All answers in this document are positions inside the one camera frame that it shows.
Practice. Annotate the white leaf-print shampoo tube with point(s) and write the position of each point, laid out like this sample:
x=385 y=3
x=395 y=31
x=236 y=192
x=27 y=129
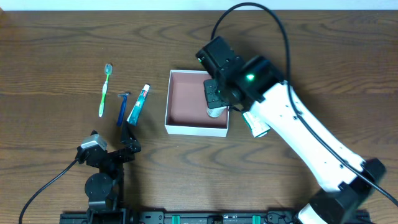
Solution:
x=215 y=112

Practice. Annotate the white box with pink inside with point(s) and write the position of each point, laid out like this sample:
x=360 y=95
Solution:
x=186 y=107

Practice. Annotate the green white soap packet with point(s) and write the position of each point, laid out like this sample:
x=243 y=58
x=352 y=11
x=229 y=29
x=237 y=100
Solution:
x=258 y=127

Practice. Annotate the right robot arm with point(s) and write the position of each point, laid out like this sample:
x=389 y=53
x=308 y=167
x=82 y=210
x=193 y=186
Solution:
x=345 y=178

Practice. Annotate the blue disposable razor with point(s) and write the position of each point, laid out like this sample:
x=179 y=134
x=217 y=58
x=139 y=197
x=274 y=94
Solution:
x=123 y=107

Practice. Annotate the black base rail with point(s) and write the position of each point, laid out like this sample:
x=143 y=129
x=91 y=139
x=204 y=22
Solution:
x=272 y=217

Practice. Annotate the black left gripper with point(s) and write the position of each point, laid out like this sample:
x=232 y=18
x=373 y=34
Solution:
x=115 y=155

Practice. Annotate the green white toothbrush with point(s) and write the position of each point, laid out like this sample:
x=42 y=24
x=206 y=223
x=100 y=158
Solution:
x=108 y=70

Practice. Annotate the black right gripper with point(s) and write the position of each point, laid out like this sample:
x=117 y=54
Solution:
x=212 y=94

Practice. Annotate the green white toothpaste tube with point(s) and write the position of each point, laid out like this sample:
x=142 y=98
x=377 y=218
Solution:
x=136 y=111

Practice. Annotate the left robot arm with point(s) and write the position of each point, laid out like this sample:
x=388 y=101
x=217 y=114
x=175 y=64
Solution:
x=105 y=189

